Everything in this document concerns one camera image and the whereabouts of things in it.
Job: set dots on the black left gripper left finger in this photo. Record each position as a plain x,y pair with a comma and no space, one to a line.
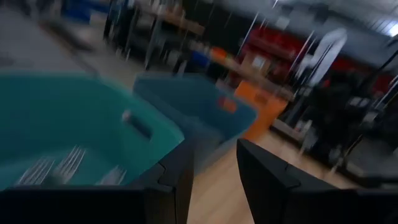
168,202

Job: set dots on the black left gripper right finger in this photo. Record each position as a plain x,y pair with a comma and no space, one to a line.
267,193

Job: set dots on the silver metal fork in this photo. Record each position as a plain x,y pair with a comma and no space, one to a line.
35,172
70,165

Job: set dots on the orange plastic bin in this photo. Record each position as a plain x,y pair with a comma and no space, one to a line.
267,109

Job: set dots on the teal plastic bin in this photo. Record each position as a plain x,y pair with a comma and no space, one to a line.
192,102

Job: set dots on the green plastic bin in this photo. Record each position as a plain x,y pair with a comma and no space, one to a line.
77,109

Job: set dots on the red tool cabinet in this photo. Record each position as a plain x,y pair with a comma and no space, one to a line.
273,42

